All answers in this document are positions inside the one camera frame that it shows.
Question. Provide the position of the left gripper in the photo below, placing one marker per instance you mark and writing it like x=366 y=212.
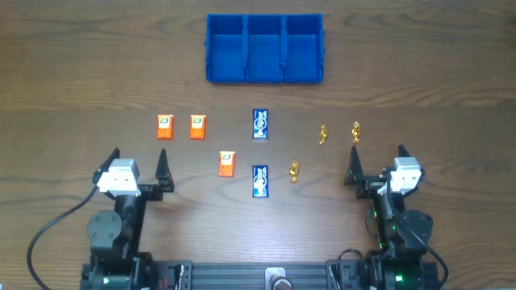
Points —
x=153 y=192

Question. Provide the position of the mounting rail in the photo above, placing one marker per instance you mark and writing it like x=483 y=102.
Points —
x=234 y=276

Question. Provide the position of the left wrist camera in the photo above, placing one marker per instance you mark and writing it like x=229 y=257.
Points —
x=120 y=177

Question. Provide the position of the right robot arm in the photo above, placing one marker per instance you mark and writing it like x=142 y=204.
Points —
x=415 y=229

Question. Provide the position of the orange candy box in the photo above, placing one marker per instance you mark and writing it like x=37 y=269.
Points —
x=165 y=128
x=227 y=165
x=197 y=128

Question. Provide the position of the blue candy pack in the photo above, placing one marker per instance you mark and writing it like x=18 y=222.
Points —
x=260 y=181
x=260 y=125

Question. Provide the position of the gold candy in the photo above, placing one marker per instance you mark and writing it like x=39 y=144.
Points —
x=294 y=171
x=323 y=134
x=356 y=133

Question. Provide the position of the blue tray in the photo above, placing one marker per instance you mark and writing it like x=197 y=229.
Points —
x=264 y=60

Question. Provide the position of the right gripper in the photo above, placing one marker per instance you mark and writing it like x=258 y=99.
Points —
x=367 y=184

